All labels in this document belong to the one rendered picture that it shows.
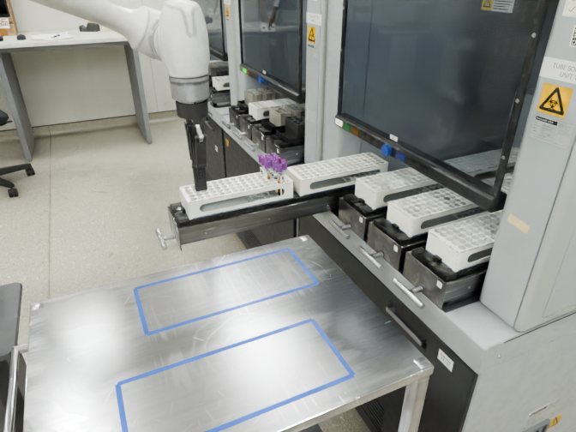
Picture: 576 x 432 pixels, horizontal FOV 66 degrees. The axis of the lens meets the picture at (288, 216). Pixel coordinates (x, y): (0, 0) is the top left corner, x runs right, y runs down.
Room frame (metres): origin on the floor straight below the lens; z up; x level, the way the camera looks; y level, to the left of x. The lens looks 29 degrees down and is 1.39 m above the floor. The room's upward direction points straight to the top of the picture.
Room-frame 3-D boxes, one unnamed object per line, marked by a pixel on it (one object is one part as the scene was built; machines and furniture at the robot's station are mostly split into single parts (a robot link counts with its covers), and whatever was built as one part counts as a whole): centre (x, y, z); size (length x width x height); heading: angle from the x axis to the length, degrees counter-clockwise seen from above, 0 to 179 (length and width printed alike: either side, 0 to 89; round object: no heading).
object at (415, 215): (1.02, -0.41, 0.83); 0.30 x 0.10 x 0.06; 115
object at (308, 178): (1.23, -0.15, 0.83); 0.30 x 0.10 x 0.06; 115
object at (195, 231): (1.16, 0.01, 0.78); 0.73 x 0.14 x 0.09; 115
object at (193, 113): (1.06, 0.23, 1.06); 0.08 x 0.07 x 0.09; 25
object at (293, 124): (1.62, -0.02, 0.85); 0.12 x 0.02 x 0.06; 25
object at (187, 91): (1.06, 0.23, 1.13); 0.09 x 0.09 x 0.06
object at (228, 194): (1.10, 0.14, 0.83); 0.30 x 0.10 x 0.06; 115
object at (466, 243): (0.88, -0.47, 0.83); 0.30 x 0.10 x 0.06; 115
